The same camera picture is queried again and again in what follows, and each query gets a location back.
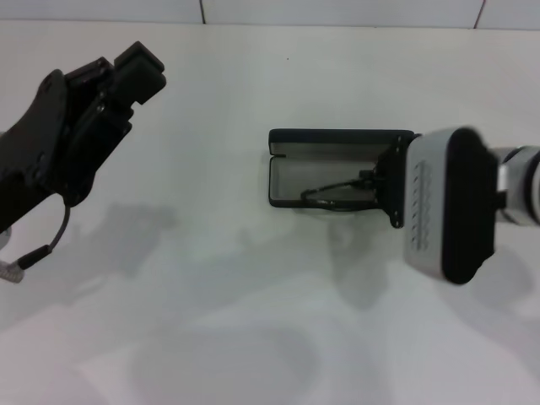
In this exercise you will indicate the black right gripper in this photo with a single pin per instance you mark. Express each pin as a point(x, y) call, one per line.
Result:
point(392, 185)

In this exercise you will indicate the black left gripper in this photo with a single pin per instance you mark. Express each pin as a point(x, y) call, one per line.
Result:
point(34, 147)

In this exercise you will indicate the black glasses case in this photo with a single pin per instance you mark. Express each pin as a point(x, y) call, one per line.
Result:
point(329, 137)

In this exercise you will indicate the black glasses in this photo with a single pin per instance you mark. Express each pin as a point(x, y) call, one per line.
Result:
point(325, 203)

